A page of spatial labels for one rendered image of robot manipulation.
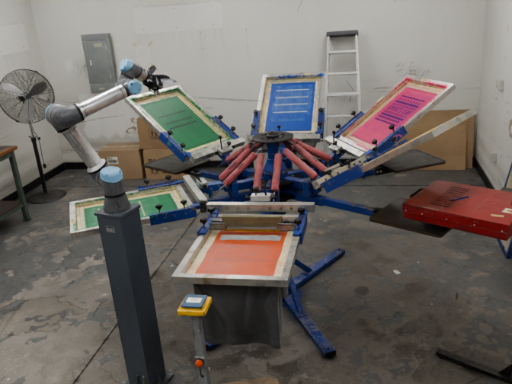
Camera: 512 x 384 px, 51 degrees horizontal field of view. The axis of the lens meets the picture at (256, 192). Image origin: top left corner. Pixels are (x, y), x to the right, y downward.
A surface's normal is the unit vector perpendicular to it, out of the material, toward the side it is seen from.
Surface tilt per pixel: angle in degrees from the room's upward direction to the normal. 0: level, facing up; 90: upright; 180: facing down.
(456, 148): 78
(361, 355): 0
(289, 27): 90
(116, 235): 90
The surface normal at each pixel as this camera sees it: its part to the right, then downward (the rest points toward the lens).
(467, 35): -0.19, 0.36
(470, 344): -0.07, -0.93
